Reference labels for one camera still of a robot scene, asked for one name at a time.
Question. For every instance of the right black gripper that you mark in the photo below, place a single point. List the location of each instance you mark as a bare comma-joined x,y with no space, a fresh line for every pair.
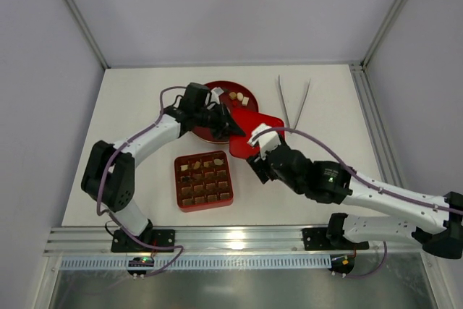
261,163

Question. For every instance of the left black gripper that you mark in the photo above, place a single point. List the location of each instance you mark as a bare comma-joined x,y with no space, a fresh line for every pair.
221,121

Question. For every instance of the tan square chocolate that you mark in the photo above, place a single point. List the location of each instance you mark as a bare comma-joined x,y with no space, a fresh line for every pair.
196,165

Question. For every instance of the red chocolate box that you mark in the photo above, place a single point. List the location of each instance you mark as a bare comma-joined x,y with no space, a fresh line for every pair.
210,186

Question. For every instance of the metal tongs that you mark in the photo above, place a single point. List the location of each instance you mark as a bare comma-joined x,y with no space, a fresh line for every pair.
293,104

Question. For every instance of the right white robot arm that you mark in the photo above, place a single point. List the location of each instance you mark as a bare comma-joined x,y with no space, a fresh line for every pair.
432,222

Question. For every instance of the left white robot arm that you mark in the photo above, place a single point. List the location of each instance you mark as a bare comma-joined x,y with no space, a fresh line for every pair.
109,175

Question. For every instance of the white cube chocolate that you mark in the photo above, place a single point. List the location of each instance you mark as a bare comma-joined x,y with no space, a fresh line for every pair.
245,101

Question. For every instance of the round red plate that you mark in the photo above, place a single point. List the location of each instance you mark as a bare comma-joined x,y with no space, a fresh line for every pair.
233,96

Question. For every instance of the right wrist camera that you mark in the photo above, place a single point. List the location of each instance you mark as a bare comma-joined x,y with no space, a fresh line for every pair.
265,138

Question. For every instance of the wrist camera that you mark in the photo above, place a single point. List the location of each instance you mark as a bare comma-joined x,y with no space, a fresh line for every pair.
265,138
216,93

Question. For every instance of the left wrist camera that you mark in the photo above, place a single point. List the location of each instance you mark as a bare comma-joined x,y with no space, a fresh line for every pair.
216,93

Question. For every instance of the right black mount plate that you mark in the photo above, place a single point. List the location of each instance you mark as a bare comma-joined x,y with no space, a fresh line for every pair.
315,239

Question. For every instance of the black mount plate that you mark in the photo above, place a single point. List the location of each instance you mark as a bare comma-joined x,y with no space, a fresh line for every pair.
122,243
315,239

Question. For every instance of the left black mount plate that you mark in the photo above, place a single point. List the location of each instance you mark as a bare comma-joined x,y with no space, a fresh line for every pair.
122,243

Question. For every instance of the aluminium rail frame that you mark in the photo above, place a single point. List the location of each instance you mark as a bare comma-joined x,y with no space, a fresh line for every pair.
208,248

